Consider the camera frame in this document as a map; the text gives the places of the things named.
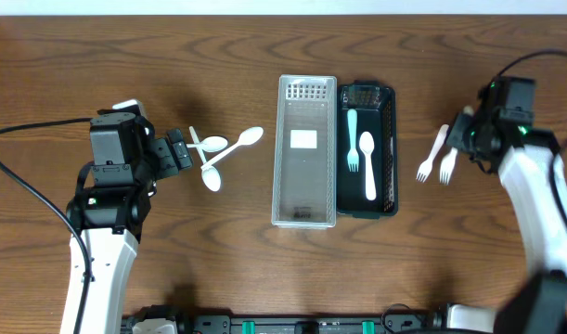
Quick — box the white spoon pointing down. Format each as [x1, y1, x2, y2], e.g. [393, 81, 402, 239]
[189, 126, 222, 192]

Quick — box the white fork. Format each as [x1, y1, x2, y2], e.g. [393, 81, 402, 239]
[416, 124, 450, 183]
[440, 148, 458, 186]

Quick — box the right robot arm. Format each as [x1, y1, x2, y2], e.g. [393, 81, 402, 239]
[444, 76, 567, 333]

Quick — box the white spoon group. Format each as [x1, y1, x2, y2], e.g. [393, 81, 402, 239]
[359, 132, 377, 201]

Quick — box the black plastic basket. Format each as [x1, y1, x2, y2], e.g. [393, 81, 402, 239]
[336, 81, 398, 219]

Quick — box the pale blue fork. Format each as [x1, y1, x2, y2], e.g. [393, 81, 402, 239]
[347, 109, 359, 173]

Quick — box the clear plastic basket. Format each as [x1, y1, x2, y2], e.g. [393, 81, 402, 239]
[272, 74, 337, 229]

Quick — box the white label in basket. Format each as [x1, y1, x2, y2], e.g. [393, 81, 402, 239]
[290, 130, 317, 149]

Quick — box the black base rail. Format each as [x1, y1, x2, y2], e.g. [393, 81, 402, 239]
[120, 303, 497, 334]

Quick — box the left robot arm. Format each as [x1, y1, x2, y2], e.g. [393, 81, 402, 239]
[60, 99, 193, 333]

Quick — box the white spoon horizontal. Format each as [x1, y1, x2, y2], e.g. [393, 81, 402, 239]
[187, 135, 228, 153]

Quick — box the white spoon diagonal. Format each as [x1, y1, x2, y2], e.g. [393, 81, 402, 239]
[201, 126, 264, 170]

